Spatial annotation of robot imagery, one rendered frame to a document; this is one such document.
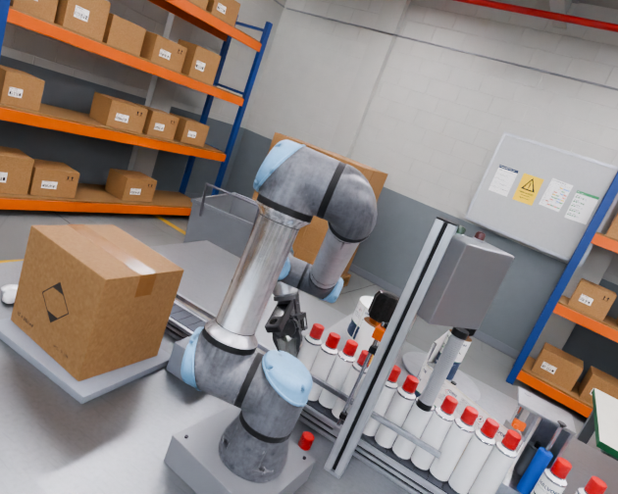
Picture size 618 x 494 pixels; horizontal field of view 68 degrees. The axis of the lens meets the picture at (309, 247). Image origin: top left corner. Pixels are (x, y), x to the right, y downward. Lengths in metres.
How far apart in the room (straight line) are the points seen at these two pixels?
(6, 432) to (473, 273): 0.99
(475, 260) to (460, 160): 4.77
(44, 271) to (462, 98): 5.21
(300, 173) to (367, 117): 5.41
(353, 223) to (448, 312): 0.30
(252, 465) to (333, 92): 5.87
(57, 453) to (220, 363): 0.36
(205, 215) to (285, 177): 2.63
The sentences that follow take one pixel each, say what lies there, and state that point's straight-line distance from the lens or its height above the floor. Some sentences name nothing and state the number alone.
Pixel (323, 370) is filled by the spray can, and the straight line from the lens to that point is 1.30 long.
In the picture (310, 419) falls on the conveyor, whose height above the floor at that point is 0.85.
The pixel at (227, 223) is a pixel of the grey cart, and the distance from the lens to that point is 3.40.
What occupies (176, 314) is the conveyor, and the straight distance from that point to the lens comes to 1.55.
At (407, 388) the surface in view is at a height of 1.06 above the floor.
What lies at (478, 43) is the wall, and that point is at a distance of 6.05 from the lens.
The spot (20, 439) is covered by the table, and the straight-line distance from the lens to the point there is 1.12.
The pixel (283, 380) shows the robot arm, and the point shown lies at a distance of 0.92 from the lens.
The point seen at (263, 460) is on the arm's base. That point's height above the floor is 0.93.
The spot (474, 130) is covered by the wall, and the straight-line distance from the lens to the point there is 5.79.
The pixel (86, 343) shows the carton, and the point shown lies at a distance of 1.18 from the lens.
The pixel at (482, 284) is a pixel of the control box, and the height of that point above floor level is 1.40.
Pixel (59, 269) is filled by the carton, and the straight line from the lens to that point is 1.23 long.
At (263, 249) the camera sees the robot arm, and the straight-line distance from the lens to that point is 0.88.
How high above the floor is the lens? 1.58
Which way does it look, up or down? 14 degrees down
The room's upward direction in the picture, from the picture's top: 21 degrees clockwise
